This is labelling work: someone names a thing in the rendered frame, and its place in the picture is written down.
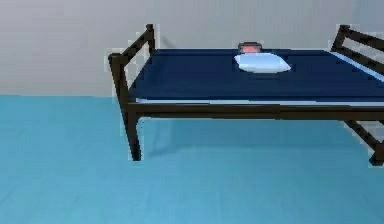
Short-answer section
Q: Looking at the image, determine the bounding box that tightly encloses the dark wooden bed blue mattress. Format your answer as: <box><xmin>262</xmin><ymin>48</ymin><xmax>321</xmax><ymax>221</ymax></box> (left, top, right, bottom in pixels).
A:
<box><xmin>107</xmin><ymin>23</ymin><xmax>384</xmax><ymax>167</ymax></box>

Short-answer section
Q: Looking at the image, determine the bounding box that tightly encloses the white pillow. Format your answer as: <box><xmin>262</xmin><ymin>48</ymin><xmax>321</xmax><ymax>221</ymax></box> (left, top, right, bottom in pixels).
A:
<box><xmin>233</xmin><ymin>52</ymin><xmax>292</xmax><ymax>74</ymax></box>

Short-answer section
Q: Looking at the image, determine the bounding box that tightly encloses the small pink black-framed object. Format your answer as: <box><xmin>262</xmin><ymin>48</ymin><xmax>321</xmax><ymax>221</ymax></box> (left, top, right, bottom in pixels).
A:
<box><xmin>237</xmin><ymin>41</ymin><xmax>264</xmax><ymax>55</ymax></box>

